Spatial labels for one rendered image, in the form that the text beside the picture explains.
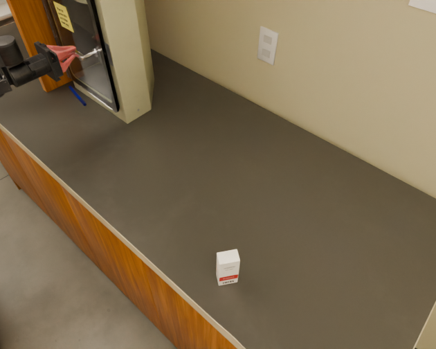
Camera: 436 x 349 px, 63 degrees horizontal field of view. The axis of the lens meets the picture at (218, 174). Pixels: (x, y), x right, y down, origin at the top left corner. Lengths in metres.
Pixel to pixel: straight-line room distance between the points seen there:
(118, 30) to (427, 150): 0.95
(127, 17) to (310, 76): 0.59
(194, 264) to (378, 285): 0.45
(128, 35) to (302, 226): 0.75
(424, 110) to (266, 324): 0.70
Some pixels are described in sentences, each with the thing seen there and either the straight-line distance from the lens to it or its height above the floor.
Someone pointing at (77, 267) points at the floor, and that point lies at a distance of 2.10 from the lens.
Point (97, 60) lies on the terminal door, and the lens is 1.20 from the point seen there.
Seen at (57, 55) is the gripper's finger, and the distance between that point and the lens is 1.15.
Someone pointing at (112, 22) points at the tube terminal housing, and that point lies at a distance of 1.12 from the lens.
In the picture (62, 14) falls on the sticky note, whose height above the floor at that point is 1.27.
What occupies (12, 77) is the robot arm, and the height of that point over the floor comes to 1.21.
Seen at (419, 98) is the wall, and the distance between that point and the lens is 1.11.
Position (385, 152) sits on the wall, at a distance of 1.23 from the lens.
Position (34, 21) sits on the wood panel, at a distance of 1.44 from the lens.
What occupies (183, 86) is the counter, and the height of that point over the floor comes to 0.94.
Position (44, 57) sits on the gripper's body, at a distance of 1.16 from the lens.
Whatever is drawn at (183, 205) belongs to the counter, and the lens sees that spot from 1.02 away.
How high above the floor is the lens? 1.76
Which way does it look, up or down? 48 degrees down
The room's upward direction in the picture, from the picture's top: 1 degrees clockwise
